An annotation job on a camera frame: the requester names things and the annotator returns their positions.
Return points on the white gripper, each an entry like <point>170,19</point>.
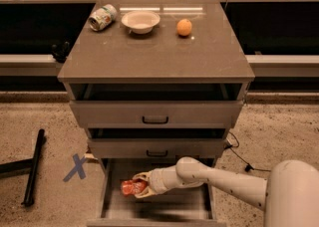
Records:
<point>156,181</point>

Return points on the red coke can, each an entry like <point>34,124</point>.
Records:
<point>133,186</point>

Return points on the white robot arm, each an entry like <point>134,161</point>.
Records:
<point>289,196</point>

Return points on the bottom grey drawer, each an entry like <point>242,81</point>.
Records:
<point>177,208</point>

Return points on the grey drawer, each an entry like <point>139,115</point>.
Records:
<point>186,105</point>
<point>177,208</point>
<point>134,142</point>

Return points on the middle grey drawer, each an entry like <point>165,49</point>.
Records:
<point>134,142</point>

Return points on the top grey drawer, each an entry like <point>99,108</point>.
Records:
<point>186,105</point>

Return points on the grey drawer cabinet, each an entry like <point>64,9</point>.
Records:
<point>210,54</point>

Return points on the green white can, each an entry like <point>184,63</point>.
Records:
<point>102,17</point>

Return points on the blue tape cross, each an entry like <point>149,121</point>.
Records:
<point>77,169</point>

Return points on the black stand leg left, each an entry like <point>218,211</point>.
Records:
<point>30,165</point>

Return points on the orange fruit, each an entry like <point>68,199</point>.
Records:
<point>184,27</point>

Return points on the white bowl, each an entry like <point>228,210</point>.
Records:
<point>141,22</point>

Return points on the black middle drawer handle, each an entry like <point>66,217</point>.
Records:
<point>157,153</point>

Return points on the black drawer handle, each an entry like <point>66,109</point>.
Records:
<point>157,153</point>
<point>155,119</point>

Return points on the black top drawer handle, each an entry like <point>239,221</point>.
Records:
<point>155,119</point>

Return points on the black clamp on rail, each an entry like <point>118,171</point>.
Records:
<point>61,52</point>

